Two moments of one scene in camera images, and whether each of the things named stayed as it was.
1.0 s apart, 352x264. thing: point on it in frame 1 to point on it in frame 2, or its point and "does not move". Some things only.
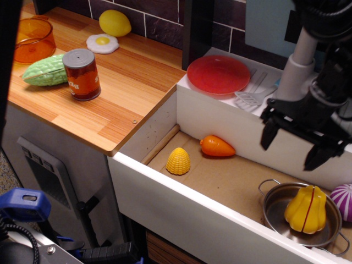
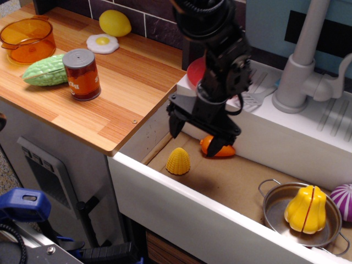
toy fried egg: x=102 y=43 does not move
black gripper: x=312 y=118 to x=210 y=116
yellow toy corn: x=178 y=161 does not move
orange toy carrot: x=216 y=146 does not move
